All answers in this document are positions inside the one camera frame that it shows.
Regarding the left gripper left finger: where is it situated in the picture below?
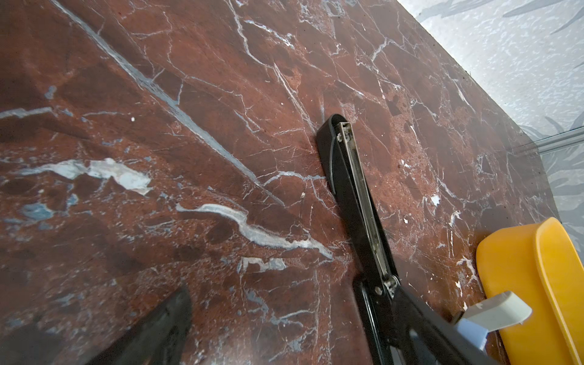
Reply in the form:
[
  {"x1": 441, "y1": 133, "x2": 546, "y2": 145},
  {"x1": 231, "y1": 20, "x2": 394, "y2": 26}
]
[{"x1": 88, "y1": 286, "x2": 193, "y2": 364}]

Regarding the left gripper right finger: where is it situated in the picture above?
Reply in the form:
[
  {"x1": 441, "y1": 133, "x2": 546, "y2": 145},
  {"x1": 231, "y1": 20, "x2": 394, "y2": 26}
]
[{"x1": 392, "y1": 287, "x2": 497, "y2": 364}]

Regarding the white mini stapler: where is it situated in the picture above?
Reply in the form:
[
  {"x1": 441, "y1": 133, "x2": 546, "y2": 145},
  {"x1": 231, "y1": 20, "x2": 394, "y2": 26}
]
[{"x1": 453, "y1": 291, "x2": 532, "y2": 334}]

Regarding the blue mini stapler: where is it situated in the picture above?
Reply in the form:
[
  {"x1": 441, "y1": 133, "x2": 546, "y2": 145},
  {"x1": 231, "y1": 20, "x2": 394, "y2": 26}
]
[{"x1": 454, "y1": 318, "x2": 488, "y2": 351}]

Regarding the yellow plastic tray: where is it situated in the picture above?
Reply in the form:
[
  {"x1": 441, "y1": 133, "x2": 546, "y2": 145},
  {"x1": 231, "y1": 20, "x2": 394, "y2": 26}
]
[{"x1": 476, "y1": 217, "x2": 583, "y2": 364}]

